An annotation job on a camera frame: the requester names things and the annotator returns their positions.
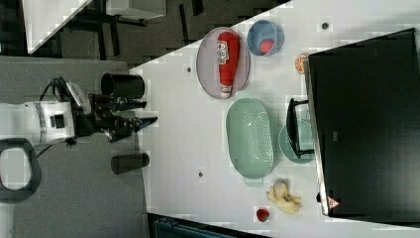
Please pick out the large black cylinder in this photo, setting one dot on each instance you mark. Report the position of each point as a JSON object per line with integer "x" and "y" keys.
{"x": 125, "y": 85}

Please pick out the green mug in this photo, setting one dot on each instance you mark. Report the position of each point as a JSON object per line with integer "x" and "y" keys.
{"x": 305, "y": 142}

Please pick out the peeled banana toy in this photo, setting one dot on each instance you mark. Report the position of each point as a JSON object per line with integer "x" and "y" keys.
{"x": 279, "y": 195}

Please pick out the small black cylinder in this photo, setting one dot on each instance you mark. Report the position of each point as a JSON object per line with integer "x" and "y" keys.
{"x": 128, "y": 163}

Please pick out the green oval plastic strainer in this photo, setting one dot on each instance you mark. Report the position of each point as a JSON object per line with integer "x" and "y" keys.
{"x": 249, "y": 140}

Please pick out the red strawberry toy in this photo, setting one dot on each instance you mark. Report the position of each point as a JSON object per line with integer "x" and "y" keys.
{"x": 262, "y": 215}

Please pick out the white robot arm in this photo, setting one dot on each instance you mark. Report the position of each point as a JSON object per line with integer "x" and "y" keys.
{"x": 71, "y": 115}

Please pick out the black toaster oven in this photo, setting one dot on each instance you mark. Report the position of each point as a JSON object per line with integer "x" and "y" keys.
{"x": 364, "y": 107}

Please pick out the orange slice toy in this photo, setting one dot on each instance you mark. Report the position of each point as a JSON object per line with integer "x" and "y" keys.
{"x": 299, "y": 63}

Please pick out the red strawberry in bowl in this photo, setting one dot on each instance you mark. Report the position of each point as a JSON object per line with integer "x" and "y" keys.
{"x": 266, "y": 47}

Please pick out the pink oval plate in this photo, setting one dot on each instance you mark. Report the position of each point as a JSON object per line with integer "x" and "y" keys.
{"x": 207, "y": 65}

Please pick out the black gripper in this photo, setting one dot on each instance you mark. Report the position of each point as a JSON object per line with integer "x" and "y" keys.
{"x": 98, "y": 113}

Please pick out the red ketchup bottle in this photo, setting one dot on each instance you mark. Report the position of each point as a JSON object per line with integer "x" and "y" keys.
{"x": 227, "y": 52}

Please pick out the blue bowl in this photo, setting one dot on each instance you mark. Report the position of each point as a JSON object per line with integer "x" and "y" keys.
{"x": 264, "y": 30}

